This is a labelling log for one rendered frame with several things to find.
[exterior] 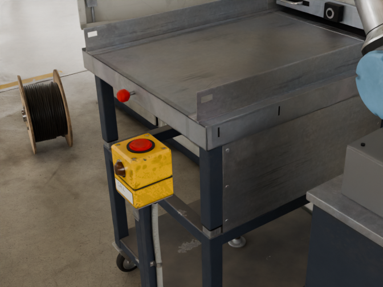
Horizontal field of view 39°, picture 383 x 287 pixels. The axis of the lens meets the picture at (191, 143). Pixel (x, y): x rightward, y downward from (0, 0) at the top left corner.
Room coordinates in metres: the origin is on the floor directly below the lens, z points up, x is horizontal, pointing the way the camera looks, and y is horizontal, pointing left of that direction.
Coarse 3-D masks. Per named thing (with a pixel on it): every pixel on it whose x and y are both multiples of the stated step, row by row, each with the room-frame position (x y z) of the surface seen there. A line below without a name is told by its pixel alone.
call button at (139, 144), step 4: (136, 140) 0.84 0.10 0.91; (140, 140) 0.84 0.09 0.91; (144, 140) 0.84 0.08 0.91; (148, 140) 0.84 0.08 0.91; (132, 144) 0.82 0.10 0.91; (136, 144) 0.82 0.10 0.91; (140, 144) 0.82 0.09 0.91; (144, 144) 0.82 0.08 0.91; (148, 144) 0.82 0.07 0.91; (132, 148) 0.81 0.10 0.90; (136, 148) 0.81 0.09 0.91; (140, 148) 0.81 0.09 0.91; (144, 148) 0.81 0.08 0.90; (148, 148) 0.81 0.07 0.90
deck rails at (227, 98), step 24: (240, 0) 1.78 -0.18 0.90; (264, 0) 1.84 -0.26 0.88; (120, 24) 1.54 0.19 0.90; (144, 24) 1.58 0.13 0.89; (168, 24) 1.63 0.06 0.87; (192, 24) 1.68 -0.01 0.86; (216, 24) 1.69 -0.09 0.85; (96, 48) 1.49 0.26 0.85; (360, 48) 1.29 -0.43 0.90; (264, 72) 1.12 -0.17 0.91; (288, 72) 1.16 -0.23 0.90; (312, 72) 1.20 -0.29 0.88; (336, 72) 1.25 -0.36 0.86; (216, 96) 1.04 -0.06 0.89; (240, 96) 1.08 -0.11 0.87; (264, 96) 1.12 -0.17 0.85
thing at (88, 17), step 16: (80, 0) 1.71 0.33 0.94; (96, 0) 1.73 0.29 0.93; (112, 0) 1.77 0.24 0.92; (128, 0) 1.79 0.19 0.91; (144, 0) 1.80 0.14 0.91; (160, 0) 1.82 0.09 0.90; (176, 0) 1.84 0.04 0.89; (192, 0) 1.85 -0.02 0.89; (208, 0) 1.87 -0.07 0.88; (80, 16) 1.71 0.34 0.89; (96, 16) 1.75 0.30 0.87; (112, 16) 1.77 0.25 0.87; (128, 16) 1.79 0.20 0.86
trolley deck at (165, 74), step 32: (192, 32) 1.63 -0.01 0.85; (224, 32) 1.62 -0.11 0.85; (256, 32) 1.61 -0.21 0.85; (288, 32) 1.60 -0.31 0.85; (320, 32) 1.59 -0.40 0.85; (96, 64) 1.43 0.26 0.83; (128, 64) 1.37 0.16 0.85; (160, 64) 1.36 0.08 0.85; (192, 64) 1.35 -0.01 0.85; (224, 64) 1.35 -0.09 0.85; (256, 64) 1.34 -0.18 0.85; (160, 96) 1.16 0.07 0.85; (192, 96) 1.15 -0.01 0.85; (288, 96) 1.13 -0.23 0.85; (320, 96) 1.17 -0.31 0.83; (352, 96) 1.24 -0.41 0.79; (192, 128) 1.03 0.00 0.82; (224, 128) 1.01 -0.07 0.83; (256, 128) 1.06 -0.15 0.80
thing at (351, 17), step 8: (288, 0) 1.81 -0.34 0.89; (296, 0) 1.78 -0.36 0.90; (304, 0) 1.75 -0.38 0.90; (312, 0) 1.72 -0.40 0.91; (320, 0) 1.69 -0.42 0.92; (328, 0) 1.67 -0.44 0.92; (296, 8) 1.78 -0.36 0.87; (304, 8) 1.75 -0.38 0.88; (312, 8) 1.72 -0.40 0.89; (320, 8) 1.69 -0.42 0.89; (344, 8) 1.61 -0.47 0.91; (352, 8) 1.59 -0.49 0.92; (320, 16) 1.69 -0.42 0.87; (344, 16) 1.61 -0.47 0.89; (352, 16) 1.58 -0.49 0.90; (352, 24) 1.58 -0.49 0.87; (360, 24) 1.55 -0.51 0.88
